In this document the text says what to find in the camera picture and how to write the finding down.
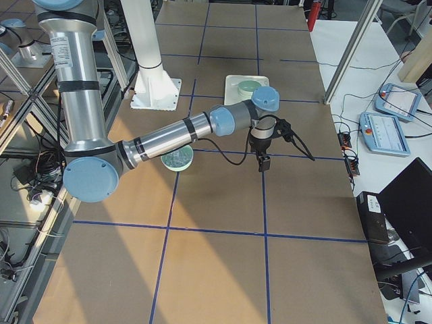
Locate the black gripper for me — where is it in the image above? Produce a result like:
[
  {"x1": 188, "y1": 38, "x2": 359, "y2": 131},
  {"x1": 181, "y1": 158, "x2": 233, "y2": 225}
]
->
[{"x1": 248, "y1": 135, "x2": 272, "y2": 172}]

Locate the cream bear tray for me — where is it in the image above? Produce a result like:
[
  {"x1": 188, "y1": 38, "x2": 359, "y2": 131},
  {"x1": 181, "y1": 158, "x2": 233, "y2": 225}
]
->
[{"x1": 224, "y1": 75, "x2": 269, "y2": 105}]

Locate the green bowl on tray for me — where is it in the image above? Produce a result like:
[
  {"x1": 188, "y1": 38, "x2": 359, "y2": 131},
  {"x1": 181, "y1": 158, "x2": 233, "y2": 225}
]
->
[{"x1": 237, "y1": 80, "x2": 261, "y2": 101}]

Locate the green bowl with clear pieces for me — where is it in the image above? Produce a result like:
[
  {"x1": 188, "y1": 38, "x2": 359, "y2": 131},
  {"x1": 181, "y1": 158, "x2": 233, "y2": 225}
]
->
[{"x1": 161, "y1": 145, "x2": 194, "y2": 172}]

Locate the blue teach pendant near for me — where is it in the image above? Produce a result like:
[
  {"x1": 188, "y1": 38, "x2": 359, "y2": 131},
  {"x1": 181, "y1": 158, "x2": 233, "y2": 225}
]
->
[{"x1": 359, "y1": 112, "x2": 410, "y2": 157}]

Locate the blue teach pendant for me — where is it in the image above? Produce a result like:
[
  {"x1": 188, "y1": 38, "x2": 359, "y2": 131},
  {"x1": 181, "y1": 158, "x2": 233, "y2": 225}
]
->
[
  {"x1": 359, "y1": 112, "x2": 410, "y2": 157},
  {"x1": 375, "y1": 83, "x2": 421, "y2": 122}
]

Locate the blue teach pendant far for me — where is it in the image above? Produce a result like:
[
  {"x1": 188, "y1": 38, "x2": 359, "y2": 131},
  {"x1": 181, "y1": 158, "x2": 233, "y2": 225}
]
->
[{"x1": 375, "y1": 83, "x2": 421, "y2": 122}]

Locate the black laptop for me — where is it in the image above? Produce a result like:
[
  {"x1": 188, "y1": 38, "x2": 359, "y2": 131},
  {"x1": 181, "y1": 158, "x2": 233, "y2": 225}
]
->
[{"x1": 378, "y1": 157, "x2": 431, "y2": 257}]

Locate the red cylinder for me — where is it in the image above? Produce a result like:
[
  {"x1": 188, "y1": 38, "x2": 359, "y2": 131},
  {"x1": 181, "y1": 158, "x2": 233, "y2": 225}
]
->
[{"x1": 307, "y1": 0, "x2": 321, "y2": 32}]

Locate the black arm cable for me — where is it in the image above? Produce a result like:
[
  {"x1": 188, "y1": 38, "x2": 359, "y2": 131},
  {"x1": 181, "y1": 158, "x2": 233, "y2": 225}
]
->
[{"x1": 195, "y1": 115, "x2": 316, "y2": 166}]

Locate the aluminium frame post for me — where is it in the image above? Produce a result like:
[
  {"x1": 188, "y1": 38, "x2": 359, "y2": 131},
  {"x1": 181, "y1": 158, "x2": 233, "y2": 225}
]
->
[{"x1": 323, "y1": 0, "x2": 383, "y2": 105}]

